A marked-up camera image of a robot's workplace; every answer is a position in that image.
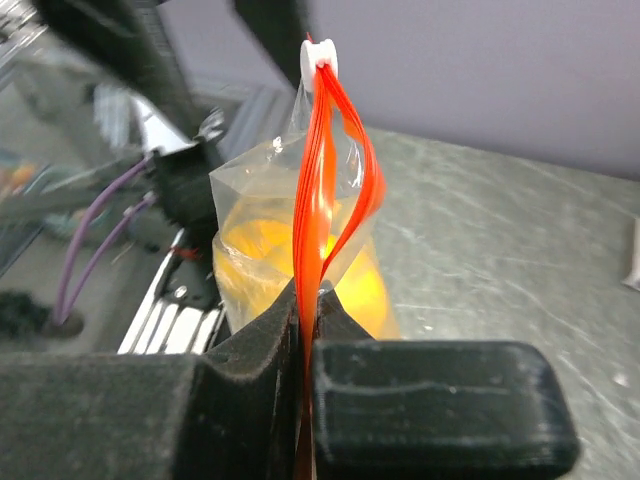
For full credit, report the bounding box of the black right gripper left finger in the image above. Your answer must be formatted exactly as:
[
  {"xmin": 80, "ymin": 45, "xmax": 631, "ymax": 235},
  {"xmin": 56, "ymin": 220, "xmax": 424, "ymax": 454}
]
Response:
[{"xmin": 1, "ymin": 286, "xmax": 300, "ymax": 479}]

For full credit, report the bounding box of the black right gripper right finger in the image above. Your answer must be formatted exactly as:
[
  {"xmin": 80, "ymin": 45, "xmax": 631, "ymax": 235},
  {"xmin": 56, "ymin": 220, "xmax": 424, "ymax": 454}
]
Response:
[{"xmin": 312, "ymin": 293, "xmax": 580, "ymax": 479}]

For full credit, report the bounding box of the yellow orange fruit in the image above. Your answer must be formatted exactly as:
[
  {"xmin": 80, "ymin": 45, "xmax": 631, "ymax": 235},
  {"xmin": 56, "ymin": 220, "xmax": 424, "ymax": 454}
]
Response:
[{"xmin": 335, "ymin": 241, "xmax": 401, "ymax": 340}]

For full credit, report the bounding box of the yellow pear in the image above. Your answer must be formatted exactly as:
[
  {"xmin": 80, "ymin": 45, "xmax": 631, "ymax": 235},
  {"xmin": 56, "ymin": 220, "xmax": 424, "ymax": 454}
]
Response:
[{"xmin": 213, "ymin": 219, "xmax": 293, "ymax": 333}]

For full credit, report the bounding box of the clear bag orange zipper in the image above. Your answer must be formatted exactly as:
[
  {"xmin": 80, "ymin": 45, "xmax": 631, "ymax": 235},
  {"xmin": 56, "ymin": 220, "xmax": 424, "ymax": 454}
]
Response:
[{"xmin": 208, "ymin": 31, "xmax": 403, "ymax": 480}]

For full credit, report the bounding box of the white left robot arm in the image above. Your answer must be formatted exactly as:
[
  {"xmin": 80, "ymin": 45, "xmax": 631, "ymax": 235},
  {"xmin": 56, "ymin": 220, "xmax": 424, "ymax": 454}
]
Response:
[{"xmin": 34, "ymin": 1, "xmax": 224, "ymax": 245}]

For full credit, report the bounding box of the aluminium extrusion frame rail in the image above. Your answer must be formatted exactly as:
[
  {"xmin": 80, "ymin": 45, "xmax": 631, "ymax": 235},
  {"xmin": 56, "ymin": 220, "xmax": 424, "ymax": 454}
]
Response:
[{"xmin": 117, "ymin": 230, "xmax": 224, "ymax": 355}]

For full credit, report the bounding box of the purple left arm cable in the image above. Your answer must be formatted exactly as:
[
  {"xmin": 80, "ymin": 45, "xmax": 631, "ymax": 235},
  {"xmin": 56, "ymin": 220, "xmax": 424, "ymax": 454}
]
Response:
[{"xmin": 51, "ymin": 157, "xmax": 156, "ymax": 326}]

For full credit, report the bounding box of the small white metal bracket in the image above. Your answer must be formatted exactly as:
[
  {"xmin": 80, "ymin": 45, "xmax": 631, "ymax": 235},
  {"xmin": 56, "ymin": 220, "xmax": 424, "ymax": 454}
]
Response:
[{"xmin": 621, "ymin": 216, "xmax": 639, "ymax": 291}]

